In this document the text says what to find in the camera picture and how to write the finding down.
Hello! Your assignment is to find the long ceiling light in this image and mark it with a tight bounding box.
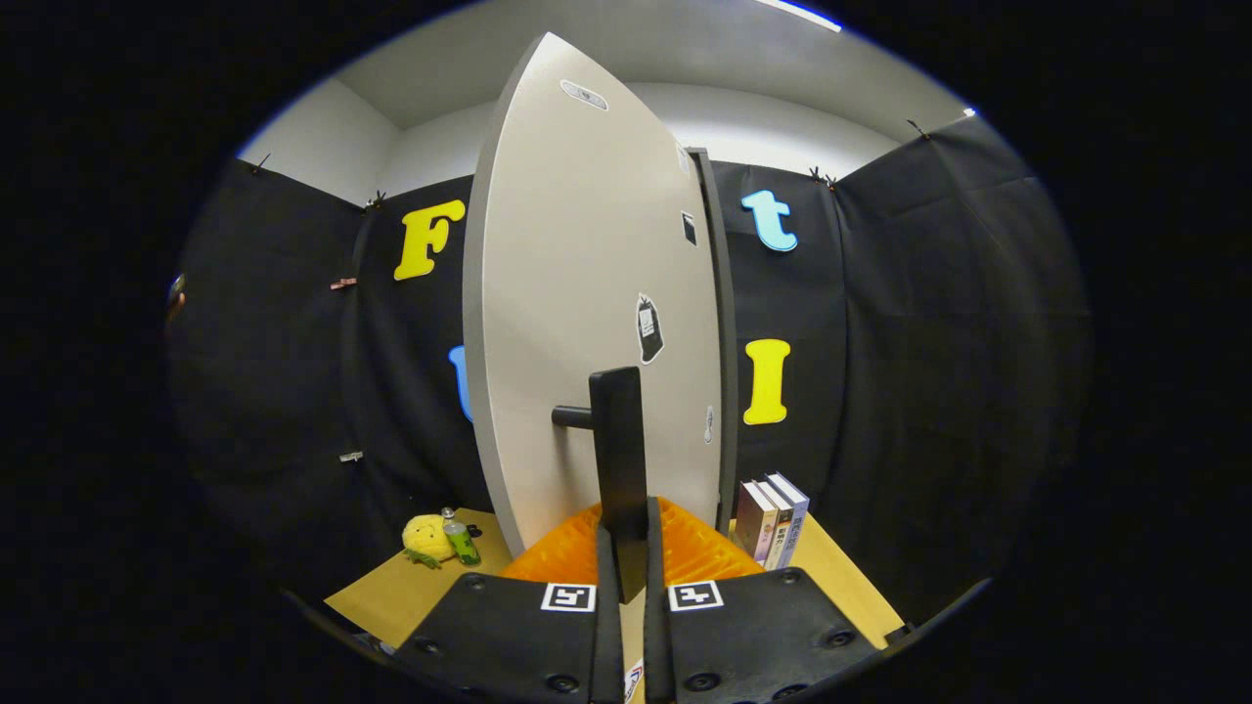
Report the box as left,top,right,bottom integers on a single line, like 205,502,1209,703
753,0,844,33

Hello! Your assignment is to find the book with dark cover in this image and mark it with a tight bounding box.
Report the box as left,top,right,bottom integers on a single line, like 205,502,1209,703
734,480,779,563

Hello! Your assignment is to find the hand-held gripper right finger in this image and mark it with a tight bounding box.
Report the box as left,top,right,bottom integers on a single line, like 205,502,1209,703
643,495,886,704

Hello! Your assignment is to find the black door handle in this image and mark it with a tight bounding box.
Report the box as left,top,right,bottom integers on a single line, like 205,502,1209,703
552,367,651,604

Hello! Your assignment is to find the black backdrop cloth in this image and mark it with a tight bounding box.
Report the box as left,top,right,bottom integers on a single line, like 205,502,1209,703
168,112,1095,627

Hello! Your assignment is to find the yellow plush toy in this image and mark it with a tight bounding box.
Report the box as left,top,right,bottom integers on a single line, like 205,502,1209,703
402,514,457,570

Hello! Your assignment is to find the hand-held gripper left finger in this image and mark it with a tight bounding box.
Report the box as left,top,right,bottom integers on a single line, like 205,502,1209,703
391,501,624,704

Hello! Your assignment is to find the beige shoe cabinet door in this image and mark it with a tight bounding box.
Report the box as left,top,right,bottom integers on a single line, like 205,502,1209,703
462,31,725,558

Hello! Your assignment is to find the green drink bottle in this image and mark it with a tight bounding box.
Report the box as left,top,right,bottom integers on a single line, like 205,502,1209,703
440,506,482,567

